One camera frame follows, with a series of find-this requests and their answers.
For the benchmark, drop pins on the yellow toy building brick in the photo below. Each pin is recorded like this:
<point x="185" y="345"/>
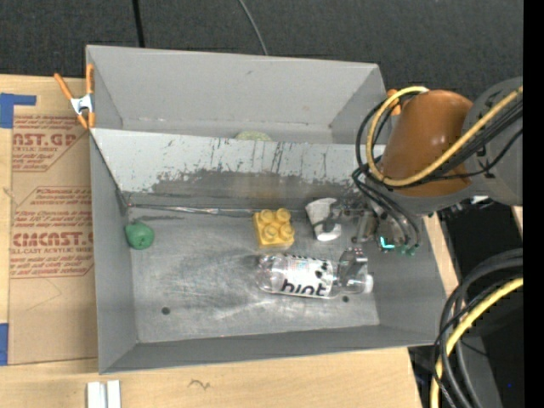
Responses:
<point x="272" y="228"/>

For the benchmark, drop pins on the brown cardboard board red print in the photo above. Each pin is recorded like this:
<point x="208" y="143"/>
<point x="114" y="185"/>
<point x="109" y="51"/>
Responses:
<point x="47" y="270"/>

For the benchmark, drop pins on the clear plastic bottle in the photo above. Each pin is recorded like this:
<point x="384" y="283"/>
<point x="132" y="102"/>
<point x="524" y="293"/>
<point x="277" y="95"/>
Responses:
<point x="293" y="276"/>

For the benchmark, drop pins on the green toy fruit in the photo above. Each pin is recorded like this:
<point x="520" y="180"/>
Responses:
<point x="138" y="235"/>

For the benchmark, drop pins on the white paper cup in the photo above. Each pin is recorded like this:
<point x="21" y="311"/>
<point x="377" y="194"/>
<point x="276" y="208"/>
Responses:
<point x="316" y="211"/>

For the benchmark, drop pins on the grey metal bin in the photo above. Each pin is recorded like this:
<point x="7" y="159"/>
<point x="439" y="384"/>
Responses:
<point x="204" y="279"/>

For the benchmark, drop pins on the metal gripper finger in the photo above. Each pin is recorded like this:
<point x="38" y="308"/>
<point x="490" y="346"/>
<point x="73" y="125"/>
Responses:
<point x="345" y="211"/>
<point x="352" y="262"/>

